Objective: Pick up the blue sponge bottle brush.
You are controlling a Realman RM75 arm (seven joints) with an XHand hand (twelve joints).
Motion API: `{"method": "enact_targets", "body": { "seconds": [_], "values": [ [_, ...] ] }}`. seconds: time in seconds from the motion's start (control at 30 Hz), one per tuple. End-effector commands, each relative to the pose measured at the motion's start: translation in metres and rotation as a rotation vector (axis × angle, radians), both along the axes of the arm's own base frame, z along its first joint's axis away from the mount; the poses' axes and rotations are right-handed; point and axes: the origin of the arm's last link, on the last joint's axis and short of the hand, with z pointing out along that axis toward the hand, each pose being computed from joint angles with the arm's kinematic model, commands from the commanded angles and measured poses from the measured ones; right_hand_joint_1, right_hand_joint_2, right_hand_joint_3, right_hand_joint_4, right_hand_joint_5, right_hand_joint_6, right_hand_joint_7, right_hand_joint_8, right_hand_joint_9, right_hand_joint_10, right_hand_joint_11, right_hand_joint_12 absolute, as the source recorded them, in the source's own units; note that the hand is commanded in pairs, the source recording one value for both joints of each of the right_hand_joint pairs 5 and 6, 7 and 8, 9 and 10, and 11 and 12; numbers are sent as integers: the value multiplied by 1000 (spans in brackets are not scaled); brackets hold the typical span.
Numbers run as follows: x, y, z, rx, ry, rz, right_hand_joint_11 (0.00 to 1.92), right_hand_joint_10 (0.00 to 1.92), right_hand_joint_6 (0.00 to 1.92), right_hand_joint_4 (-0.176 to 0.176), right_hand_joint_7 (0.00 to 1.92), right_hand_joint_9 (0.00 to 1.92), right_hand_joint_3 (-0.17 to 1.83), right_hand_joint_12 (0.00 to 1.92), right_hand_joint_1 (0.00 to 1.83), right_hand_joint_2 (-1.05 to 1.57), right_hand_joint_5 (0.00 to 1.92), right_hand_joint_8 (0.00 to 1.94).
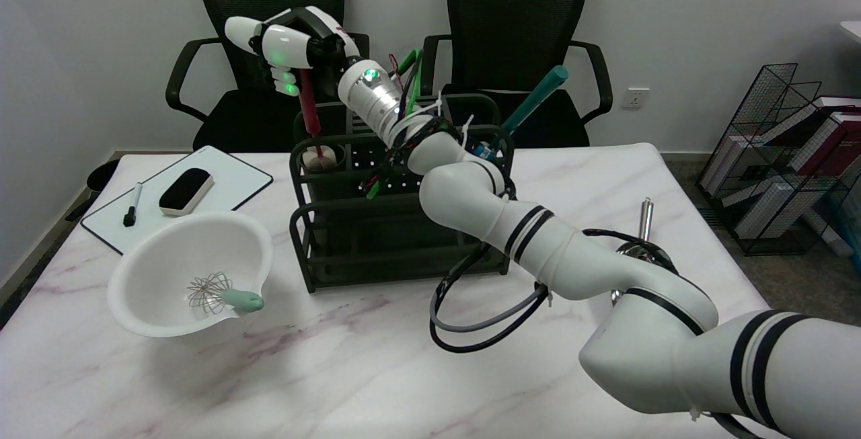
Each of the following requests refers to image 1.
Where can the teal sponge bottle brush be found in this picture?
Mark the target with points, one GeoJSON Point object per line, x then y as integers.
{"type": "Point", "coordinates": [541, 93]}

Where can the shiny metal scoop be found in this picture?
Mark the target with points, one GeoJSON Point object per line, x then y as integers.
{"type": "Point", "coordinates": [646, 220]}

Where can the white plastic mixing bowl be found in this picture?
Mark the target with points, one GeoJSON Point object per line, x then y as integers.
{"type": "Point", "coordinates": [168, 251]}

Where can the dark green utensil cup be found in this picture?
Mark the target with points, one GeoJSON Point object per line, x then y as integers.
{"type": "Point", "coordinates": [323, 183]}

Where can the white book stack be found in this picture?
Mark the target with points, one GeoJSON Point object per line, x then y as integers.
{"type": "Point", "coordinates": [773, 207]}

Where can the white wall socket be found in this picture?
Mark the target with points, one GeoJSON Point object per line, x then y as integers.
{"type": "Point", "coordinates": [635, 98]}

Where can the red sponge bottle brush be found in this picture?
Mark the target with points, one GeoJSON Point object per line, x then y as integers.
{"type": "Point", "coordinates": [309, 109]}

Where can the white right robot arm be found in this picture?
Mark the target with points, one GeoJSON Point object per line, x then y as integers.
{"type": "Point", "coordinates": [572, 257]}

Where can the small white whiteboard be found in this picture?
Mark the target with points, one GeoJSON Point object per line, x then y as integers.
{"type": "Point", "coordinates": [229, 177]}

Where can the black round floor object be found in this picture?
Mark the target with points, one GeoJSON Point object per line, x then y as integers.
{"type": "Point", "coordinates": [102, 175]}

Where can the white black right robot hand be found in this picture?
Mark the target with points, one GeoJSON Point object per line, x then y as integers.
{"type": "Point", "coordinates": [289, 46]}

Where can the black white board eraser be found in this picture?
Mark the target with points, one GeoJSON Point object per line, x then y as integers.
{"type": "Point", "coordinates": [185, 190]}

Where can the dark green dish rack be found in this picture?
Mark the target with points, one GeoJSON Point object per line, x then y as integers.
{"type": "Point", "coordinates": [350, 244]}

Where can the black whiteboard marker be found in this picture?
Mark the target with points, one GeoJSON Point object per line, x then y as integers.
{"type": "Point", "coordinates": [133, 207]}

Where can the black mesh office chair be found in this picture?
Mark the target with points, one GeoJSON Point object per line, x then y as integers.
{"type": "Point", "coordinates": [222, 116]}
{"type": "Point", "coordinates": [518, 9]}

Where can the white desk corner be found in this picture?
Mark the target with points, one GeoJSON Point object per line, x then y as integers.
{"type": "Point", "coordinates": [853, 29]}

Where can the maroon hardcover book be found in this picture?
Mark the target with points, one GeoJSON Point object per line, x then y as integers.
{"type": "Point", "coordinates": [831, 140]}

